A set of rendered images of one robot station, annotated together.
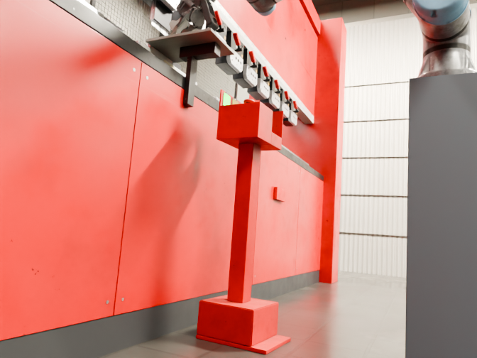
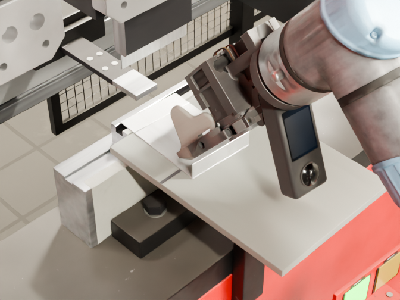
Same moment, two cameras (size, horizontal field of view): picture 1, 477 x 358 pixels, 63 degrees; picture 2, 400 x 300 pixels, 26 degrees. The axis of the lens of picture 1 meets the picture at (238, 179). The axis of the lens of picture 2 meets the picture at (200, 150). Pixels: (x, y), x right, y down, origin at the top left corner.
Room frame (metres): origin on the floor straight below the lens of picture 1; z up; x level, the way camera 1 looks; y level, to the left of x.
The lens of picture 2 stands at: (0.64, 0.01, 1.65)
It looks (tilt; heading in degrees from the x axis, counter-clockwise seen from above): 41 degrees down; 20
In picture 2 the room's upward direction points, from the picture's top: straight up
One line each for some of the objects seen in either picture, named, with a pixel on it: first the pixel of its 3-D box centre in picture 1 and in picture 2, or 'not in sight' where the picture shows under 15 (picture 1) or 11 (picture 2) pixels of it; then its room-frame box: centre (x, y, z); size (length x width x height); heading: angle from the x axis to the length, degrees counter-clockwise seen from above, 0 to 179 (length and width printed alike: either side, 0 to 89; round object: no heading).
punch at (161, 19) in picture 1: (160, 19); (153, 15); (1.40, 0.34, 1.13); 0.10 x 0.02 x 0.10; 155
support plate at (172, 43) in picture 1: (191, 47); (246, 167); (1.34, 0.21, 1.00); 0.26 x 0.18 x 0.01; 65
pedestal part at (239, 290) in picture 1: (244, 220); not in sight; (1.37, -0.03, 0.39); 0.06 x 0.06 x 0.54; 61
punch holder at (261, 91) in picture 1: (258, 82); not in sight; (2.28, -0.08, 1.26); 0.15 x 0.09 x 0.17; 155
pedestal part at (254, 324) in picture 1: (245, 320); not in sight; (1.36, -0.06, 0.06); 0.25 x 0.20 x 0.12; 61
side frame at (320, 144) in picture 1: (292, 148); not in sight; (3.53, -0.48, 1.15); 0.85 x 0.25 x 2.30; 65
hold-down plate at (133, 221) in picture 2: not in sight; (213, 179); (1.41, 0.27, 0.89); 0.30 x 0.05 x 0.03; 155
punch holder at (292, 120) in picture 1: (289, 112); not in sight; (2.82, -0.34, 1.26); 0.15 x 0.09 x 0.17; 155
